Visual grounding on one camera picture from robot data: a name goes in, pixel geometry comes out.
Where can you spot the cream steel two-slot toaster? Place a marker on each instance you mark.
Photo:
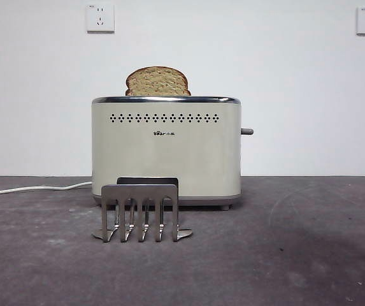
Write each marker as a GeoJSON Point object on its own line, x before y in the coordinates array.
{"type": "Point", "coordinates": [169, 159]}

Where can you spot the steel toast rack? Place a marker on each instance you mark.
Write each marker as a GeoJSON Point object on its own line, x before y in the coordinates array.
{"type": "Point", "coordinates": [139, 191]}

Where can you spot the brown seeded bread slice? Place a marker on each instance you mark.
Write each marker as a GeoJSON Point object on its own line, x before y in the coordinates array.
{"type": "Point", "coordinates": [156, 82]}

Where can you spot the grey toaster lever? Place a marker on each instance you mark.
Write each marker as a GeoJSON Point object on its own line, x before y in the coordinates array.
{"type": "Point", "coordinates": [247, 131]}

